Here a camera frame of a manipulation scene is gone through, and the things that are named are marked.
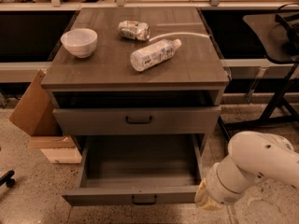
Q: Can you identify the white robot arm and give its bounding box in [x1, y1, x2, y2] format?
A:
[194, 131, 299, 211]

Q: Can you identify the grey wooden drawer cabinet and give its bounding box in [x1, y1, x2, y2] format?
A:
[40, 6, 231, 161]

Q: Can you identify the black chair wheel leg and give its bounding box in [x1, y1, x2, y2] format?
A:
[0, 170, 15, 188]

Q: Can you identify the clear plastic water bottle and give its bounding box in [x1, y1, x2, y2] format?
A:
[130, 39, 181, 72]

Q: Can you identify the grey top drawer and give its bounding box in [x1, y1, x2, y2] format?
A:
[53, 106, 221, 135]

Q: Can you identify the grey drawer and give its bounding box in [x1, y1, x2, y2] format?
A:
[63, 134, 203, 206]
[53, 106, 221, 135]

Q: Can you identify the white ceramic bowl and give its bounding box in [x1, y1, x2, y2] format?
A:
[61, 28, 97, 58]

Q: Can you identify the crushed aluminium can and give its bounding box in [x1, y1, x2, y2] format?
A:
[118, 21, 150, 41]

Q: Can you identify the black stand with tray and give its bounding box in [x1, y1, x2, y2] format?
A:
[218, 3, 299, 141]

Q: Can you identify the white foam block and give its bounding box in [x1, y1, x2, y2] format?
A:
[41, 147, 82, 164]

